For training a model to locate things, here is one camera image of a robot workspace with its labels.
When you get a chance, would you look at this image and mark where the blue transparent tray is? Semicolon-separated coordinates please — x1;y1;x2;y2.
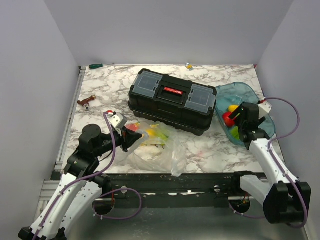
215;82;276;147

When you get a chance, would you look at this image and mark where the yellow fake fruit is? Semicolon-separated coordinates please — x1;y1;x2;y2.
145;128;158;138

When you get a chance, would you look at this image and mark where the brown handled tool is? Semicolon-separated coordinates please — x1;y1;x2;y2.
77;95;96;111

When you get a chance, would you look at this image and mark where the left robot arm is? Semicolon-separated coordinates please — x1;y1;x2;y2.
18;124;146;240

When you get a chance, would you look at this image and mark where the green fake fruit slice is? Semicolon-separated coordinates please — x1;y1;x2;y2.
229;126;240;140

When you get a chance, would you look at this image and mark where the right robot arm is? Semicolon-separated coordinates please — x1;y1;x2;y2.
230;101;312;228

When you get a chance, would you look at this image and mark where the small yellow blue brush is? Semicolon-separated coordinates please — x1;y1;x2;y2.
185;63;194;71

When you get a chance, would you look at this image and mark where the black plastic toolbox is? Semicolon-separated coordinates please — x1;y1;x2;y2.
128;68;217;136

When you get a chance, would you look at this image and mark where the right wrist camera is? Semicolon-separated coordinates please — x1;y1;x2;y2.
257;99;272;120

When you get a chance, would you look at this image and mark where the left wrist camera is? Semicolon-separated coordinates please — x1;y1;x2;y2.
103;110;128;135

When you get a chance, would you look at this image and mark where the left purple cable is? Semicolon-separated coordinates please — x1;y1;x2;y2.
32;111;117;240

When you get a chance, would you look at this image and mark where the black metal base rail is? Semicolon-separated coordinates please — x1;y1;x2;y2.
91;173;251;213

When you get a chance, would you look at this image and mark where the yellow fake corn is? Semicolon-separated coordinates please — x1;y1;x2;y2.
227;104;239;113

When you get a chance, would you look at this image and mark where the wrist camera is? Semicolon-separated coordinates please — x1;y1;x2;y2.
103;110;128;135
257;99;272;120

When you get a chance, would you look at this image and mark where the clear plastic bag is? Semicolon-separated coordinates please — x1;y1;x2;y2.
114;121;187;177

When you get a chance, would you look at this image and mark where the green handled screwdriver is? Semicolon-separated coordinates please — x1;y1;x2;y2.
88;63;114;70

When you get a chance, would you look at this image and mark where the red fake fruit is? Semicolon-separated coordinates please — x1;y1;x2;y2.
222;111;235;128
125;123;139;132

